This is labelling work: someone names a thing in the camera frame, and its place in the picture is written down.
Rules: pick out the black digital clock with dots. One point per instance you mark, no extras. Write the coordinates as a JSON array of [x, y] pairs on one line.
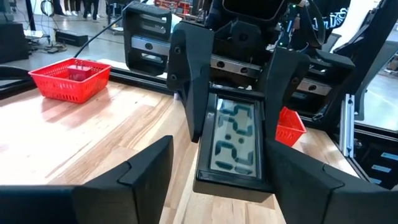
[[233, 140]]

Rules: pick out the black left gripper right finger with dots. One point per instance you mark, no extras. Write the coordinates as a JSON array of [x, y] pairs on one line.
[[326, 199]]

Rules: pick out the black equipment case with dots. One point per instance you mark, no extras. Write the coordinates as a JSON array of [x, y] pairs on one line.
[[12, 43], [71, 38]]

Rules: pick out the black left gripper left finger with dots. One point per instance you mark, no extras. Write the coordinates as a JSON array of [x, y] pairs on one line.
[[77, 205]]

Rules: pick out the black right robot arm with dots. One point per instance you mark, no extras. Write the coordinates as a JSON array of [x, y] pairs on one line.
[[379, 21]]

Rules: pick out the red plastic basket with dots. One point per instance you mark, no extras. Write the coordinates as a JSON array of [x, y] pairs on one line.
[[71, 90], [289, 127]]

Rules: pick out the red cube charger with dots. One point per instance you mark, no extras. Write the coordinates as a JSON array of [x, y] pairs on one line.
[[79, 73]]

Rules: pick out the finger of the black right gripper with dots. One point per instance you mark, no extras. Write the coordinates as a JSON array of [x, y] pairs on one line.
[[192, 68], [286, 77]]

